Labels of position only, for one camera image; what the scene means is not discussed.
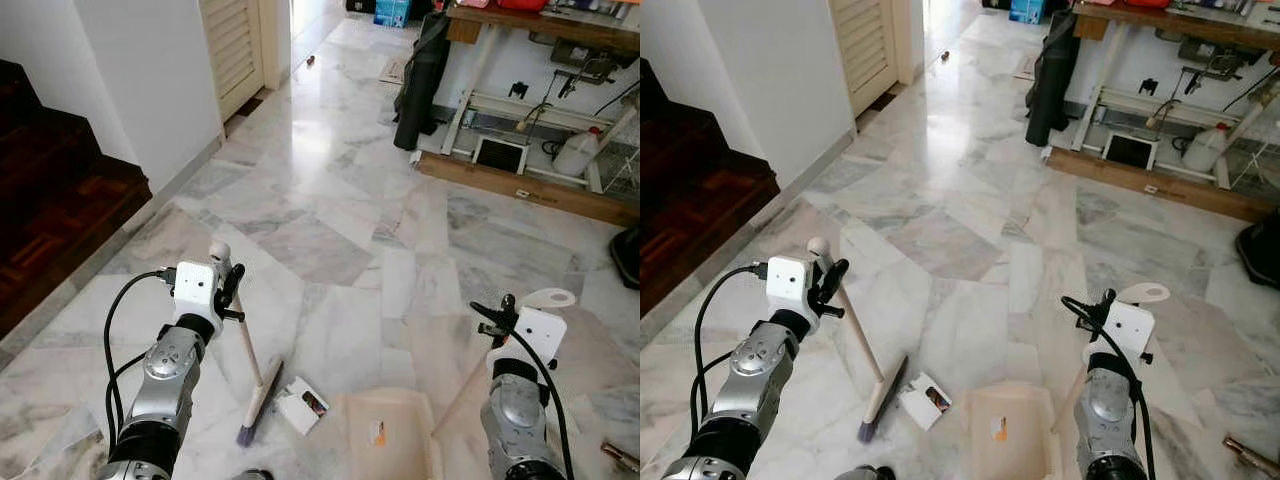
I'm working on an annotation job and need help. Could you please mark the beige handled broom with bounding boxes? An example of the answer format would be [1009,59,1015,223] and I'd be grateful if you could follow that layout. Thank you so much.
[208,241,287,447]
[806,237,910,444]

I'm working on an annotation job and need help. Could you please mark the beige long handled dustpan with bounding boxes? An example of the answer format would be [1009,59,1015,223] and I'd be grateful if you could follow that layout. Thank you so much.
[963,283,1172,480]
[335,288,578,480]

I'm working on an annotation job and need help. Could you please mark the long wooden plank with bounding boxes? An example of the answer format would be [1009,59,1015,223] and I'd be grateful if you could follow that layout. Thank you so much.
[1044,146,1280,224]
[414,151,641,228]

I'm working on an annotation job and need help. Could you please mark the white paper card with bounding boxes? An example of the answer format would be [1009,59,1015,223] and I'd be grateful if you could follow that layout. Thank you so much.
[897,372,954,432]
[274,377,330,437]

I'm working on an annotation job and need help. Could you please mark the black round base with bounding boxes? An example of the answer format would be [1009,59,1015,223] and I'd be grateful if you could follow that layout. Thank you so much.
[609,227,641,292]
[1234,214,1280,292]

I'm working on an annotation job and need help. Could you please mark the white framed tablet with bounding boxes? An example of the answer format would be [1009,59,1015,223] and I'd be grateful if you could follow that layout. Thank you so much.
[471,134,529,177]
[1102,131,1160,172]

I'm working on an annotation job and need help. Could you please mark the dark wooden staircase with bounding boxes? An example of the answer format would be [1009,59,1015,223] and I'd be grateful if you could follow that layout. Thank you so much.
[640,58,782,318]
[0,58,153,343]

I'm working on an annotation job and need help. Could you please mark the white plastic jug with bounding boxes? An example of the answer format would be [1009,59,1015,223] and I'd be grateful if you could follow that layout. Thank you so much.
[551,126,604,179]
[1181,121,1234,174]

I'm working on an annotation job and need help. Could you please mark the brown stick-shaped object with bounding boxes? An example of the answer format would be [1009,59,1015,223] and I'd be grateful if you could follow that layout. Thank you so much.
[600,442,641,473]
[1222,435,1280,480]

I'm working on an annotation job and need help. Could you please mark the tall black bag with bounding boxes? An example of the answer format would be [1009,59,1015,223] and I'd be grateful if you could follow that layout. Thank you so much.
[392,11,452,152]
[1024,9,1082,149]

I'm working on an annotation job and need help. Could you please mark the beige louvered door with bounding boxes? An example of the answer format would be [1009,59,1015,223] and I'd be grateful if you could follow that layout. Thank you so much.
[829,0,898,118]
[199,0,267,123]

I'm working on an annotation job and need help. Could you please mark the brown wooden table top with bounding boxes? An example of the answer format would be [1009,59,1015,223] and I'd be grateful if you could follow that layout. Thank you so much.
[1073,1,1280,53]
[445,3,641,53]

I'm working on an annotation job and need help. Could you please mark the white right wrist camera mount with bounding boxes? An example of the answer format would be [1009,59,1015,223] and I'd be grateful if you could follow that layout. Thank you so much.
[1100,300,1157,361]
[514,307,569,367]

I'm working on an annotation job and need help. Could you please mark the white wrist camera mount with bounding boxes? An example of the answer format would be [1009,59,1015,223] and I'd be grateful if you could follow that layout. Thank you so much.
[1100,300,1157,361]
[514,307,569,367]
[764,254,814,314]
[172,261,220,317]

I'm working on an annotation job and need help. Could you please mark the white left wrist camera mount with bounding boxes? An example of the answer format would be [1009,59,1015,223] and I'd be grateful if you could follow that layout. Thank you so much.
[764,254,814,314]
[172,261,220,317]

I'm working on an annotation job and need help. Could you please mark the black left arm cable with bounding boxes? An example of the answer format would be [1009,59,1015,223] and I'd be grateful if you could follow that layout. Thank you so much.
[689,263,769,441]
[102,269,178,443]

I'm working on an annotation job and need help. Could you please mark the white metal table frame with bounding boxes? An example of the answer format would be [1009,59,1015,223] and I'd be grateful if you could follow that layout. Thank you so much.
[440,25,641,197]
[1070,24,1280,192]

